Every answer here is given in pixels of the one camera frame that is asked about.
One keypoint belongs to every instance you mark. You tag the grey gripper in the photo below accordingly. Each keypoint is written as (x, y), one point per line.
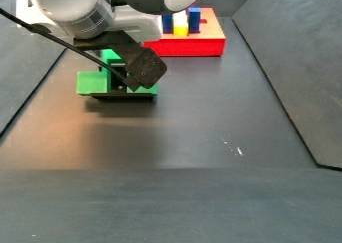
(117, 28)

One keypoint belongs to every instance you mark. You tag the green zigzag block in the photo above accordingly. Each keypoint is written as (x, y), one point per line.
(101, 82)

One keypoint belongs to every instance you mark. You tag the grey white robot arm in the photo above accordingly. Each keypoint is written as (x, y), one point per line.
(69, 12)

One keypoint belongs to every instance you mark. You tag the red board base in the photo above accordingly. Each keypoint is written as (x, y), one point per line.
(204, 44)

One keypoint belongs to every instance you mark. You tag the left blue upright block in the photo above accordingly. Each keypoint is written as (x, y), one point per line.
(167, 24)

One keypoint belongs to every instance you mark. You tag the blue upright block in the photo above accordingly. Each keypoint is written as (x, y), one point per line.
(194, 19)
(167, 24)

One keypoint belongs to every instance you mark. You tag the yellow upright block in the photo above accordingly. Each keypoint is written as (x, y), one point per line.
(181, 24)

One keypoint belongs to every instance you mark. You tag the right blue upright block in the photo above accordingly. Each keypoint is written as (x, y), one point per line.
(194, 19)

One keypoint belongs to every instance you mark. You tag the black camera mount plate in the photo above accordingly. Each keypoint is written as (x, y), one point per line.
(145, 66)

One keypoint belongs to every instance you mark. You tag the black angle bracket fixture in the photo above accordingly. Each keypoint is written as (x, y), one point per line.
(122, 95)

